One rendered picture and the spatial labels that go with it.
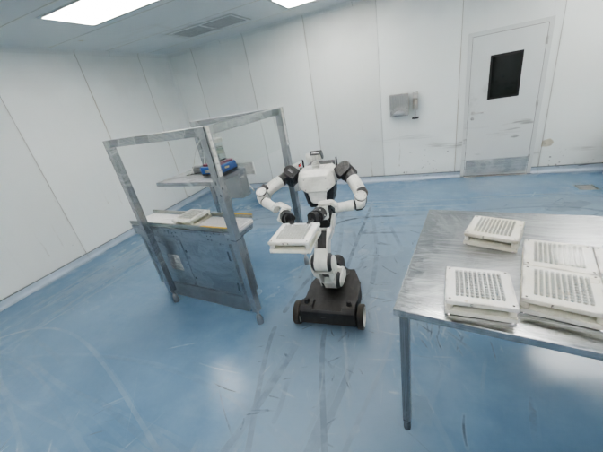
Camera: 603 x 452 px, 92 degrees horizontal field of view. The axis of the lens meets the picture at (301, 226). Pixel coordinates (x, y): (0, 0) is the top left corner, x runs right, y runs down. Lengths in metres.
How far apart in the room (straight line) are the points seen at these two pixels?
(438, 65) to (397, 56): 0.64
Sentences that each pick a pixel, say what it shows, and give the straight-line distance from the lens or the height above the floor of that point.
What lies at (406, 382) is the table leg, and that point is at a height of 0.40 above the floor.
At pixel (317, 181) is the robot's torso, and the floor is 1.19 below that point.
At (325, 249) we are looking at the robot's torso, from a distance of 2.22.
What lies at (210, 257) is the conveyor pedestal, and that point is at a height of 0.57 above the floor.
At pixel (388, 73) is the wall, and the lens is 5.56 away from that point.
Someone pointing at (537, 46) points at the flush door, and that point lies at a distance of 5.72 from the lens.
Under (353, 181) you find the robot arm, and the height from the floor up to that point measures 1.18.
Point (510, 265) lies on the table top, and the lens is 1.73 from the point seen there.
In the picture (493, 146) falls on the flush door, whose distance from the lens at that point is 5.78.
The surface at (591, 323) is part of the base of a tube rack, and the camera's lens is 1.48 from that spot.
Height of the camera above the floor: 1.80
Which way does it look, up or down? 24 degrees down
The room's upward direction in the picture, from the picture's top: 11 degrees counter-clockwise
